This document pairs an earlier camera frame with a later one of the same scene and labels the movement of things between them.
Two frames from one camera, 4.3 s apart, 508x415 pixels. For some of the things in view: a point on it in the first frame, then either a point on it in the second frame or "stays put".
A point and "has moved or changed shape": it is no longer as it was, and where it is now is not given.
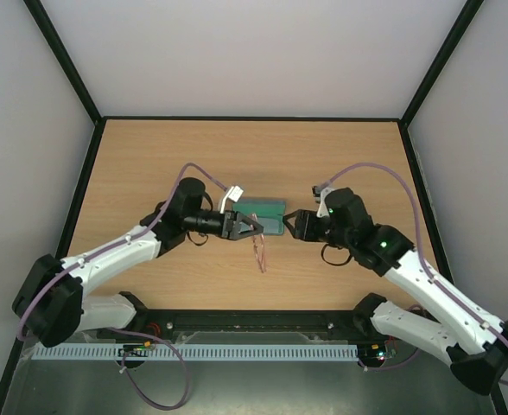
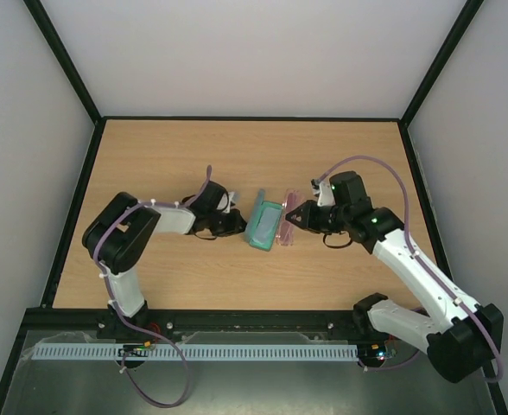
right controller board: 371,354 stays put
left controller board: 135,350 stays put
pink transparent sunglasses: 263,245 to 285,233
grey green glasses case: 270,213 has moved or changed shape
